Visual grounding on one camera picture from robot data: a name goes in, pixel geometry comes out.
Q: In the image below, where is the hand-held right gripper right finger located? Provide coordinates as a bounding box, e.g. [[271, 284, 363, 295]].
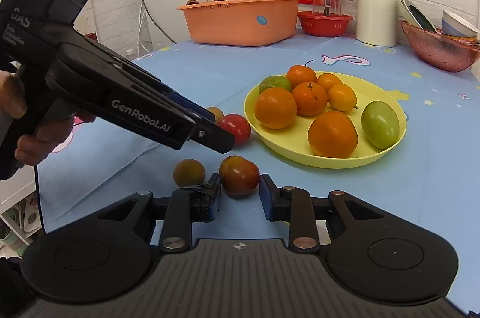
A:
[[259, 174, 387, 254]]

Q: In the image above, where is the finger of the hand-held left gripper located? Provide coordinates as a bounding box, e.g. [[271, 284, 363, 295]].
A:
[[165, 92, 217, 124], [184, 114, 236, 154]]

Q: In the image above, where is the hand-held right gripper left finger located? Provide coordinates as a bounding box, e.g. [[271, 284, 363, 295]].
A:
[[95, 173, 223, 253]]

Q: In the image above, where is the dark red tomato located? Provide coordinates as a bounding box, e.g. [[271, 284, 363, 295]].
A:
[[222, 158, 260, 197]]

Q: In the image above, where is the yellow plastic plate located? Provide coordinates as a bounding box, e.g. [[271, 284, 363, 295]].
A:
[[244, 71, 407, 169]]

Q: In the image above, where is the large orange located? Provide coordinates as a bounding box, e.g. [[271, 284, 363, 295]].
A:
[[307, 111, 359, 159], [254, 88, 298, 130]]

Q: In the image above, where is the green fruit with red blush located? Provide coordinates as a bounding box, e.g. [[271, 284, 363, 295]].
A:
[[259, 75, 292, 96]]

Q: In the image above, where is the tangerine with stem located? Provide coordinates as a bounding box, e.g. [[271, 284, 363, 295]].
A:
[[292, 81, 328, 117], [286, 65, 317, 88]]

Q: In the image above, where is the yellow-orange citrus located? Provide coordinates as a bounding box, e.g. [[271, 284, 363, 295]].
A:
[[327, 83, 358, 112]]

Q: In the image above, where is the small orange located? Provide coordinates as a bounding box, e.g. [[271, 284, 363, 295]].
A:
[[317, 73, 343, 93]]

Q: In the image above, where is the green round fruit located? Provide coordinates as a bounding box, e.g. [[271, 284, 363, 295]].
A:
[[361, 101, 400, 149]]

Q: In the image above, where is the person's left hand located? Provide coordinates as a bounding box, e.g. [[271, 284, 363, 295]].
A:
[[0, 71, 97, 167]]

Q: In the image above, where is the orange plastic basin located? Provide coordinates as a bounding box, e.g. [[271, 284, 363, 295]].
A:
[[176, 0, 306, 47]]

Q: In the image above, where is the white appliance with screen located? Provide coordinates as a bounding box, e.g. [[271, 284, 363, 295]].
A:
[[140, 0, 236, 45]]

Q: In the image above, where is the blue star-print tablecloth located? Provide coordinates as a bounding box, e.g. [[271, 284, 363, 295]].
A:
[[37, 31, 480, 315]]

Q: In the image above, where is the red plastic basket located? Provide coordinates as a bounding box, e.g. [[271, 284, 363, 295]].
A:
[[297, 11, 354, 37]]

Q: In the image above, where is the white shelf rack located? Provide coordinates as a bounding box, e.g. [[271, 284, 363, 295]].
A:
[[0, 183, 42, 259]]

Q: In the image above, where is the white thermos jug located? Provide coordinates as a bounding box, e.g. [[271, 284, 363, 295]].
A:
[[343, 0, 399, 48]]

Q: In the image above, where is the pink glass bowl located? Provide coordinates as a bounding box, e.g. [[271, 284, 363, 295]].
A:
[[400, 19, 480, 73]]

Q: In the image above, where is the white dish with dark inside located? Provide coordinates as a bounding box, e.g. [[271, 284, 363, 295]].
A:
[[398, 0, 437, 33]]

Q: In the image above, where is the white ceramic bowl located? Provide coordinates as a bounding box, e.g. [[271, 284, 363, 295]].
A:
[[442, 10, 480, 37]]

